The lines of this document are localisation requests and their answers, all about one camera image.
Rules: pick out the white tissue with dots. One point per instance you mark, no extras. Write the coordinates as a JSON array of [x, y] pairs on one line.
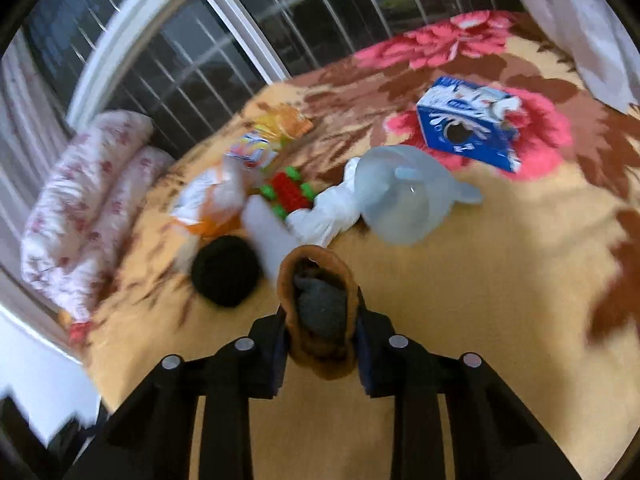
[[335, 210]]

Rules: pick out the brown cup sleeve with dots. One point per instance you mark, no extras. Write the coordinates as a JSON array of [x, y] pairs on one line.
[[320, 300]]

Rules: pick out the red green toy car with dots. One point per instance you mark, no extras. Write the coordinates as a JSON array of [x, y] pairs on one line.
[[286, 191]]

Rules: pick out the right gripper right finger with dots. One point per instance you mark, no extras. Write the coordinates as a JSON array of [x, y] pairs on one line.
[[453, 418]]

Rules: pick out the blue white milk carton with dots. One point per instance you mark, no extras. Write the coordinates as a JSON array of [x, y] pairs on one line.
[[461, 118]]

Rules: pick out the white sheer curtain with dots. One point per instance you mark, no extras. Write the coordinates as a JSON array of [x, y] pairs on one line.
[[596, 39]]

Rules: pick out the white window frame with bars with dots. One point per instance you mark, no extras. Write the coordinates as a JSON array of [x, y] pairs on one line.
[[192, 64]]

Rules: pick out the white foam block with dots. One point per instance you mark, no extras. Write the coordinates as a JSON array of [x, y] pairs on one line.
[[271, 239]]

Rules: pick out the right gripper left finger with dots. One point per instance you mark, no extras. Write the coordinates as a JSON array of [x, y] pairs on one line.
[[191, 417]]

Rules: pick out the yellow floral fleece blanket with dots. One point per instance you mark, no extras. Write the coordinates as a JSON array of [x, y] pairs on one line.
[[541, 279]]

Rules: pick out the folded floral white quilt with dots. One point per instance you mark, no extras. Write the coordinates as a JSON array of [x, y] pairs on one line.
[[84, 213]]

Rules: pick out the orange white snack bag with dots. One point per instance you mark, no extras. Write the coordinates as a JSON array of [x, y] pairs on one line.
[[210, 205]]

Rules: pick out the black round lid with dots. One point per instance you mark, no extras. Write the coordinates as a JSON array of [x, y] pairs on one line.
[[226, 271]]

